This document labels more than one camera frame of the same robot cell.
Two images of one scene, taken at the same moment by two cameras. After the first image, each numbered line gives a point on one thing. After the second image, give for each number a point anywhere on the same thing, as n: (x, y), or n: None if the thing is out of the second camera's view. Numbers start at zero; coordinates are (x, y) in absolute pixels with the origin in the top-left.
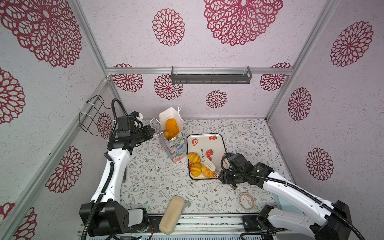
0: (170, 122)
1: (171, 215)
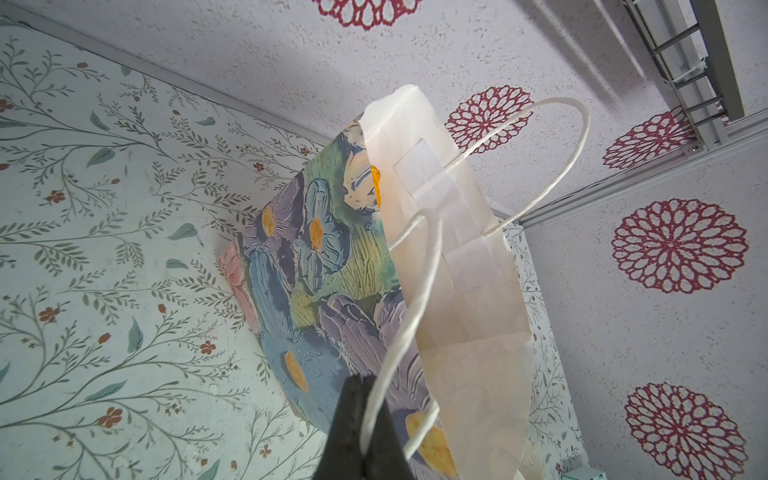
0: (377, 179)
1: None
